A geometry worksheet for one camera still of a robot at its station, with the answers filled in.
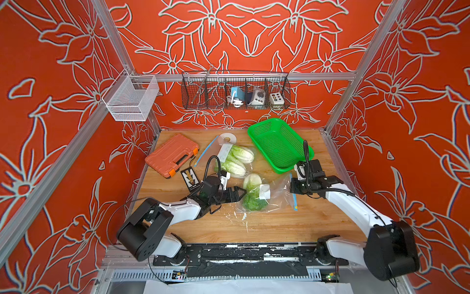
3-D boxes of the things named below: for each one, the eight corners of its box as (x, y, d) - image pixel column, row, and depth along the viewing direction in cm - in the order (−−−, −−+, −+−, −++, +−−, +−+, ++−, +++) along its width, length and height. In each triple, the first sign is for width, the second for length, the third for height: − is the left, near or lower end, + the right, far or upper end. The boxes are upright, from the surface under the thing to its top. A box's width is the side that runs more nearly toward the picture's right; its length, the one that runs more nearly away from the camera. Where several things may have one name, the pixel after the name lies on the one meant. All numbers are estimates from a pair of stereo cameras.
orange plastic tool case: (146, 162, 104) (143, 158, 101) (178, 137, 117) (176, 132, 114) (168, 180, 97) (165, 175, 93) (200, 150, 110) (198, 145, 106)
